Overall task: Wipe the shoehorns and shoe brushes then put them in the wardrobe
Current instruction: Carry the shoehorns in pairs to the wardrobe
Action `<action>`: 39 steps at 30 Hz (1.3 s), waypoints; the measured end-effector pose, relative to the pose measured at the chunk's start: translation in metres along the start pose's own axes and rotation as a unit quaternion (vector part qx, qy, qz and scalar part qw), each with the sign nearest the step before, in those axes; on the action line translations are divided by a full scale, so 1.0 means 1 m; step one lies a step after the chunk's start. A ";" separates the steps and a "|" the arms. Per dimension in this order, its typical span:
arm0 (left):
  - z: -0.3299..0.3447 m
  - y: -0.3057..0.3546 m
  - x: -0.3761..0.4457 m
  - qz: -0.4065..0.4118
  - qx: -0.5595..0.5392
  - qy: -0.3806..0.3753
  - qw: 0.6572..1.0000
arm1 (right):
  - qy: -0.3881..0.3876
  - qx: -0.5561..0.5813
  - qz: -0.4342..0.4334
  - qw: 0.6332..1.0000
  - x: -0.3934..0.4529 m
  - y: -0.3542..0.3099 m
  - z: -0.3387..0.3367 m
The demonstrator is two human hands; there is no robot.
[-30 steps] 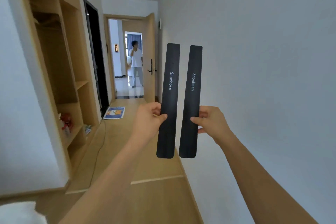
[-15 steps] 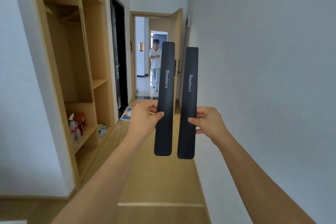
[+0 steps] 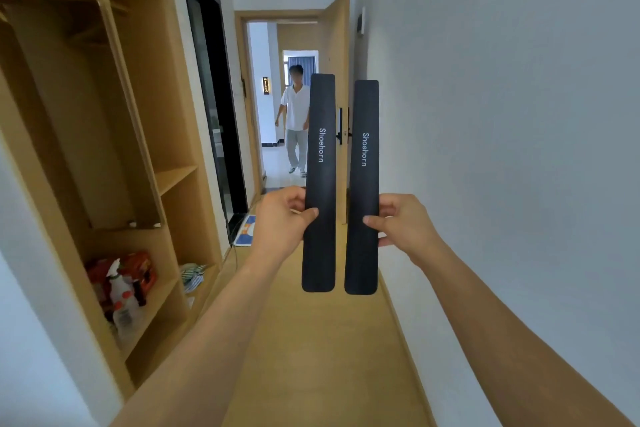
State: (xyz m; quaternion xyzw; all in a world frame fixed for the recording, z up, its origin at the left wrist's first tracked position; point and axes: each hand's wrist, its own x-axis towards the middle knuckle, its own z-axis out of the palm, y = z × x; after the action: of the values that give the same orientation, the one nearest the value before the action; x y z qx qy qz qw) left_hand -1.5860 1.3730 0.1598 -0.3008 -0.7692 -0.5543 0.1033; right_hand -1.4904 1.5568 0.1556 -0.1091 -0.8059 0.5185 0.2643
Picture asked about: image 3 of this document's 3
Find red box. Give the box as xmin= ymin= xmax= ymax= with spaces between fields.
xmin=85 ymin=251 xmax=159 ymax=295

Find wooden door frame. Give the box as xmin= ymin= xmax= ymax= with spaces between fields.
xmin=235 ymin=9 xmax=326 ymax=205

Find distant blue curtain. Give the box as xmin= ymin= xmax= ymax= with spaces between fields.
xmin=287 ymin=56 xmax=317 ymax=75

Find person's right forearm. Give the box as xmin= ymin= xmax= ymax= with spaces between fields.
xmin=409 ymin=239 xmax=636 ymax=427

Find person's right hand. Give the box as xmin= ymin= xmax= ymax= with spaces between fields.
xmin=362 ymin=193 xmax=443 ymax=265

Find wooden clothes hanger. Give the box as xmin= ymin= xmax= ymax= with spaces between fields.
xmin=67 ymin=23 xmax=111 ymax=47

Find person's left hand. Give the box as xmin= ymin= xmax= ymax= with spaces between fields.
xmin=249 ymin=186 xmax=319 ymax=265

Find person's left forearm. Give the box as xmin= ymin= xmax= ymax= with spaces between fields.
xmin=109 ymin=251 xmax=296 ymax=427

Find blue floor mat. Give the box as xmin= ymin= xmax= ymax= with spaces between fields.
xmin=233 ymin=213 xmax=257 ymax=248

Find black framed glass door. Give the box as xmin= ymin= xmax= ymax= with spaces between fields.
xmin=179 ymin=0 xmax=249 ymax=245

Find black door handle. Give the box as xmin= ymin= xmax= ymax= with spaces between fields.
xmin=335 ymin=106 xmax=353 ymax=146

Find striped folded cloths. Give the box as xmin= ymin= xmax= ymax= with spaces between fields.
xmin=179 ymin=262 xmax=207 ymax=295

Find white spray bottle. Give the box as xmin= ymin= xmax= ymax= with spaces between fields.
xmin=105 ymin=259 xmax=135 ymax=305

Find wooden door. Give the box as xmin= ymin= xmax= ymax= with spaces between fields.
xmin=319 ymin=0 xmax=351 ymax=226

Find long black shoe spoon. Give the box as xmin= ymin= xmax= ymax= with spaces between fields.
xmin=301 ymin=73 xmax=337 ymax=294
xmin=343 ymin=79 xmax=380 ymax=296

